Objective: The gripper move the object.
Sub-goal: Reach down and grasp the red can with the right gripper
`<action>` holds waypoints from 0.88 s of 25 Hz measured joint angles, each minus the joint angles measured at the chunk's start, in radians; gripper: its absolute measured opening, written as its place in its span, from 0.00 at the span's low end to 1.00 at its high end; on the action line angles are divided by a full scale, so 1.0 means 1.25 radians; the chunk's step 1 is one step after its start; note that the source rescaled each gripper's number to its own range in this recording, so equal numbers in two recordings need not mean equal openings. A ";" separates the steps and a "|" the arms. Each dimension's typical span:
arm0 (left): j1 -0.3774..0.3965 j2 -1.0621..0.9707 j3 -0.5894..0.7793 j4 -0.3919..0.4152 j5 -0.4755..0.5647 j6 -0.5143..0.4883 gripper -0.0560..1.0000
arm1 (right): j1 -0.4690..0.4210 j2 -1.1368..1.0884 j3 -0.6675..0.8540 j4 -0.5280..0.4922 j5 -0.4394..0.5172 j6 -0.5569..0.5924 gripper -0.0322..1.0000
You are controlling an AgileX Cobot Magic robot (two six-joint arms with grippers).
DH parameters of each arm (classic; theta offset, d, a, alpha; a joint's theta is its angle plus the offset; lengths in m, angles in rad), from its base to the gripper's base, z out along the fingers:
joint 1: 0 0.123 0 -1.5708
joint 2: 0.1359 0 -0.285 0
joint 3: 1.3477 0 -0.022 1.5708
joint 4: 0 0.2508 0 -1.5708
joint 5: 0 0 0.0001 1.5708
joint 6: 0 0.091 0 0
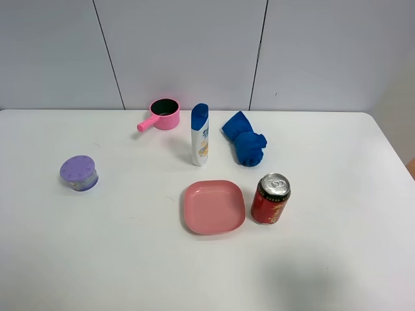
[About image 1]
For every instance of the red drink can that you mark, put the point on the red drink can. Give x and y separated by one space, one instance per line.
271 196

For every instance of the purple lidded round container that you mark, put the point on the purple lidded round container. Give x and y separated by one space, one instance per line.
79 173

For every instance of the white blue shampoo bottle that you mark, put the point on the white blue shampoo bottle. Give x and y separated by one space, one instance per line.
200 134

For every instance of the blue cloth towel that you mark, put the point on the blue cloth towel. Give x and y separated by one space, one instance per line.
248 144

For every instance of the pink toy saucepan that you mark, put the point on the pink toy saucepan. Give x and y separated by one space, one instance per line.
164 115

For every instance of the pink square plate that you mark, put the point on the pink square plate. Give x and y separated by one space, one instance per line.
213 207

